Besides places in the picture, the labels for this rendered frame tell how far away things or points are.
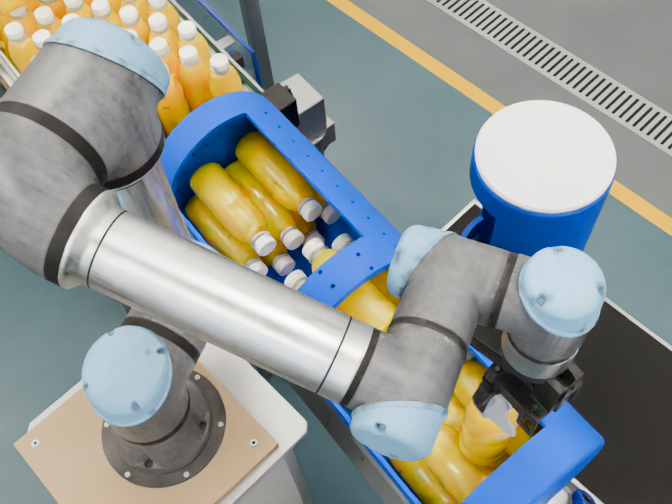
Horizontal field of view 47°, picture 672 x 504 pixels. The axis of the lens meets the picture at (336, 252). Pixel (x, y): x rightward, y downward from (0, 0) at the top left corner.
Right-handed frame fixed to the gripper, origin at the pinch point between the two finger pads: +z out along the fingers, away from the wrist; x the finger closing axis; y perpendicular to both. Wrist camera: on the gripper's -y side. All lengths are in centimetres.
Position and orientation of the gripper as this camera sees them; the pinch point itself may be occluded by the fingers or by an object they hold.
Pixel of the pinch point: (498, 396)
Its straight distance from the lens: 103.2
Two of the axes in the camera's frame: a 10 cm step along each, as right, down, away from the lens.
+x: 7.9, -5.5, 2.7
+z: 0.5, 5.0, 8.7
